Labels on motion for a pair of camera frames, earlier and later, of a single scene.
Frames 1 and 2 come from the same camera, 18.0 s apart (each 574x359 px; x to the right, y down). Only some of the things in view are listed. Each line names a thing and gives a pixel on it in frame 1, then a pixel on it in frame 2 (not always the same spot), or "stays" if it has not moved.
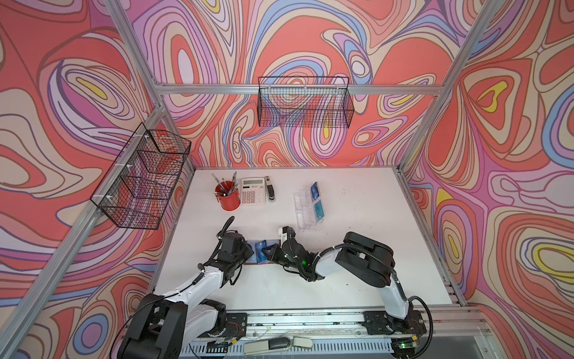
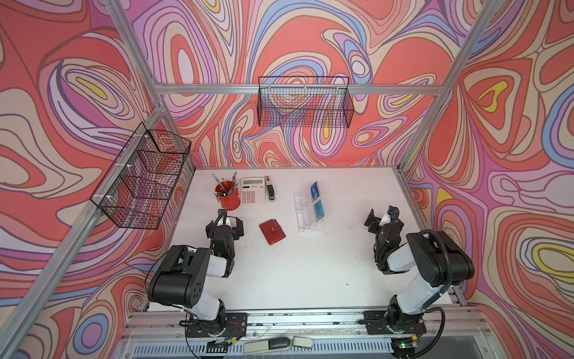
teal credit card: x=320 y=209 stays
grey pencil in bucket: x=217 y=179 stays
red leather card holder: x=252 y=259 -> x=272 y=231
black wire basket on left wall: x=137 y=188 stays
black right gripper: x=275 y=253 -> x=376 y=222
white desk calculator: x=252 y=191 stays
